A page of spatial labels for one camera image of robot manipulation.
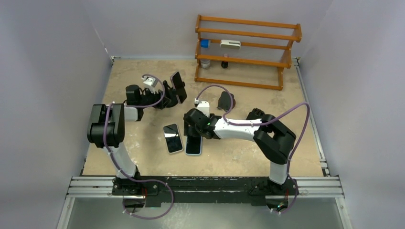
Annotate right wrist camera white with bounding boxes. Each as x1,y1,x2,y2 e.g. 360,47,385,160
194,98,210,117

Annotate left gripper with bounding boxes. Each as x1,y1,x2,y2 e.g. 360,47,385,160
138,87,170,109

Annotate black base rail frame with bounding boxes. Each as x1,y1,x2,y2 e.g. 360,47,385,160
66,175,344,209

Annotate phone with blue case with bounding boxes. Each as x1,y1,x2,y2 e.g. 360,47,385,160
185,136,202,156

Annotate black phone clamp holder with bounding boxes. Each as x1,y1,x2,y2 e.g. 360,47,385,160
170,81,187,101

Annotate blue capped bottle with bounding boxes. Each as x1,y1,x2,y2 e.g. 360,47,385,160
200,39,211,48

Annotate phone with purple clear case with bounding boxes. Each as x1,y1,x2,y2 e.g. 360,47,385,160
171,72,187,104

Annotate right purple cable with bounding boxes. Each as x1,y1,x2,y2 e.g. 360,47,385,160
195,84,311,177

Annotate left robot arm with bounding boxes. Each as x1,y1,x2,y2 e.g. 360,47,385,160
87,81,182,195

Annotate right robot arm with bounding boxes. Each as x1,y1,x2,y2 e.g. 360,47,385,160
183,108,297,194

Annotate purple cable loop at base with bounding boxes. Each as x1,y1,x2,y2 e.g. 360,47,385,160
122,180,176,222

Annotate black round-base phone stand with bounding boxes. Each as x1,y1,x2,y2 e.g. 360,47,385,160
158,95,179,109

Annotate orange wooden shelf rack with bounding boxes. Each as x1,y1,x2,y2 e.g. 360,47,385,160
194,14,302,91

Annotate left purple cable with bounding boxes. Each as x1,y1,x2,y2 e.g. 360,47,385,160
103,73,167,182

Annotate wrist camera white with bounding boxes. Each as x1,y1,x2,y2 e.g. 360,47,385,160
142,76,158,91
194,98,210,117

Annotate white box on shelf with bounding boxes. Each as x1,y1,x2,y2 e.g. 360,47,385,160
220,40,241,50

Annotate phone with white case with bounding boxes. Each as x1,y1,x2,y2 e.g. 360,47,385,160
163,124,183,154

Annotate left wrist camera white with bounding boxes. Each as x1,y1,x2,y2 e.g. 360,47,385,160
142,76,158,91

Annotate black folding phone stand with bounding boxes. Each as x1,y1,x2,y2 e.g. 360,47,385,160
217,91,236,112

